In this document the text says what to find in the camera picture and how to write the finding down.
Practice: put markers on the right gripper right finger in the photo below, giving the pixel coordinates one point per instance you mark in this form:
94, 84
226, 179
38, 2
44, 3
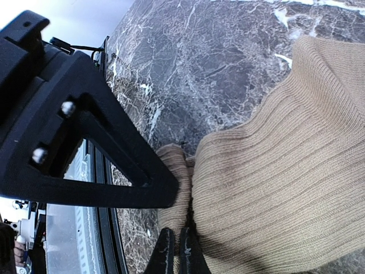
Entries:
192, 260

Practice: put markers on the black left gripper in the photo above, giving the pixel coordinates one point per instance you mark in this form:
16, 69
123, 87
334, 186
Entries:
26, 66

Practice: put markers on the brown sock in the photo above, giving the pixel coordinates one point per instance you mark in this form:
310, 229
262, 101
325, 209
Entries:
284, 192

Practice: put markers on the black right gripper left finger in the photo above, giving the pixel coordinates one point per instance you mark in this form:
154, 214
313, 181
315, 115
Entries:
162, 257

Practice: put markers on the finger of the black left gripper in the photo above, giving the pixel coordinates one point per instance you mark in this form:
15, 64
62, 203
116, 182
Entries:
43, 141

